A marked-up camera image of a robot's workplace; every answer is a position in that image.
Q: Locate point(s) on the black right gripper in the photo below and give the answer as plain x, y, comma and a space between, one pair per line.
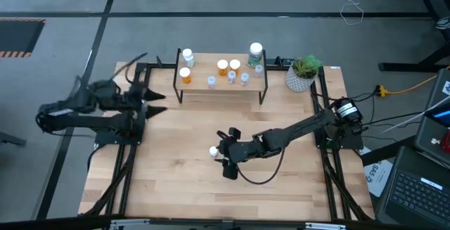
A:
242, 151

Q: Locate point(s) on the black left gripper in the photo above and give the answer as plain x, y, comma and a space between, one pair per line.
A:
133, 101

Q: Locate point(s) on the white Excedrin bottle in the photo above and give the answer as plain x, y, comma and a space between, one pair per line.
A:
213, 151

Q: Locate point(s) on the orange pill bottle white cap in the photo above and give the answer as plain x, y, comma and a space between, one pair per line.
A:
222, 64
185, 72
235, 63

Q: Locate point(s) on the large white blue-label bottle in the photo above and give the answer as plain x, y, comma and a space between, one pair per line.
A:
187, 53

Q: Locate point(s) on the clear plastic pill bottle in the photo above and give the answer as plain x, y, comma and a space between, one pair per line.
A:
244, 77
231, 74
258, 69
211, 79

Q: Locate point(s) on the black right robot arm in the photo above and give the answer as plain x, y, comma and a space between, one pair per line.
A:
299, 129

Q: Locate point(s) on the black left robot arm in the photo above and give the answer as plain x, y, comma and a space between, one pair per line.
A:
88, 121

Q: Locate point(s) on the wooden shelf black metal legs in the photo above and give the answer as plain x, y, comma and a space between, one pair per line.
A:
200, 82

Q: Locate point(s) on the green bottle white cap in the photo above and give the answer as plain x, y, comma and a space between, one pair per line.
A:
255, 49

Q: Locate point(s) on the green succulent plant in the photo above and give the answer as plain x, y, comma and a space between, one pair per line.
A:
306, 66

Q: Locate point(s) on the grey stand foot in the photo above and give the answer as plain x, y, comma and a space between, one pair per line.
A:
10, 138

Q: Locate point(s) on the black floor mat hazard stripes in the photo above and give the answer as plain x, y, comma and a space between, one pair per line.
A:
19, 36

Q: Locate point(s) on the white printed paper sheet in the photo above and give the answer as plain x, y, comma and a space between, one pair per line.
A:
378, 177

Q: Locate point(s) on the black desk foot bar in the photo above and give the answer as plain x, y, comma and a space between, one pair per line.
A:
386, 151

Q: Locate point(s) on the dark laptop with keyboard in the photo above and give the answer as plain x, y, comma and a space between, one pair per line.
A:
418, 191

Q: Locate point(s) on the person's foot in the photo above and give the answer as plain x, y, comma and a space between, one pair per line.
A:
443, 23

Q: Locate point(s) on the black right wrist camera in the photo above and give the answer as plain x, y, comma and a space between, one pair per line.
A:
230, 172

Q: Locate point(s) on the black aluminium table frame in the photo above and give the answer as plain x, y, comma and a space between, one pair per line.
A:
165, 65

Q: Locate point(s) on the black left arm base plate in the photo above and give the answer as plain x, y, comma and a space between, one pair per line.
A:
105, 138

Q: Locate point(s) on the silver metal bracket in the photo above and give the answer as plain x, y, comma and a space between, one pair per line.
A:
130, 224
325, 227

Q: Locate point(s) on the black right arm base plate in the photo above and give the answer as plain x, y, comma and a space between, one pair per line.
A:
351, 142

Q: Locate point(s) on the black front frame bar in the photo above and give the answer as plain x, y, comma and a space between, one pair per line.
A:
52, 224

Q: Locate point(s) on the black desk leg frame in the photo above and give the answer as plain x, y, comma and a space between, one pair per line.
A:
429, 10

